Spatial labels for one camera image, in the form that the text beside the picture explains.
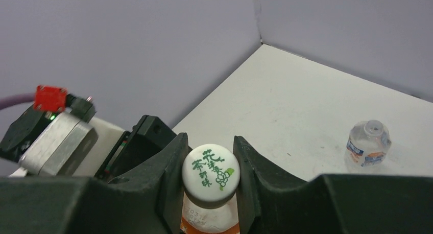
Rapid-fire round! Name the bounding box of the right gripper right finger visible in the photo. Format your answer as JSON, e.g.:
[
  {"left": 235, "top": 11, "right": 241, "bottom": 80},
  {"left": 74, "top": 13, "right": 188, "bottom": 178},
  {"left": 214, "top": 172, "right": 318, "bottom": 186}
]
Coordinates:
[{"left": 233, "top": 136, "right": 432, "bottom": 233}]

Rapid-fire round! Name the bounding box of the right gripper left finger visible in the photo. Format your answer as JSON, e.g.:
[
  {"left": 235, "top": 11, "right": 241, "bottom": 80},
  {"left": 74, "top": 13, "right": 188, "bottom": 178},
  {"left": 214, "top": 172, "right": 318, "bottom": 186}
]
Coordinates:
[{"left": 1, "top": 133, "right": 189, "bottom": 233}]

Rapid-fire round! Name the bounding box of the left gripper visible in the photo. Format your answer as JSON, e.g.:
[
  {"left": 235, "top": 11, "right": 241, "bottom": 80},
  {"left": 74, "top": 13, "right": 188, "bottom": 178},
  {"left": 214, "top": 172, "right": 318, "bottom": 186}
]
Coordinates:
[{"left": 94, "top": 115, "right": 176, "bottom": 182}]

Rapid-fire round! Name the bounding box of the white printed bottle cap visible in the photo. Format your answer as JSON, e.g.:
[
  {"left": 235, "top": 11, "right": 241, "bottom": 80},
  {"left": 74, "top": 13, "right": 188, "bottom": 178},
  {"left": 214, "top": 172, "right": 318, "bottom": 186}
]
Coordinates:
[{"left": 181, "top": 144, "right": 240, "bottom": 209}]

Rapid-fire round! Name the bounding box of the clear blue-label bottle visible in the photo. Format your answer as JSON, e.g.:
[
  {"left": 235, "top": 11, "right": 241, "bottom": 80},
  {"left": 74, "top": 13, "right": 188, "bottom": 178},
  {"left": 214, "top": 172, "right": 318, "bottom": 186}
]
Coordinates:
[{"left": 344, "top": 120, "right": 392, "bottom": 173}]

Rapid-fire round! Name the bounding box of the orange tea bottle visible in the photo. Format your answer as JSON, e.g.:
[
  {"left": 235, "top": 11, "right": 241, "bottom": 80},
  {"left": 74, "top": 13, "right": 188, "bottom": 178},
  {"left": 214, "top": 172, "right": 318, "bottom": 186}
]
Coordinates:
[{"left": 180, "top": 195, "right": 240, "bottom": 234}]

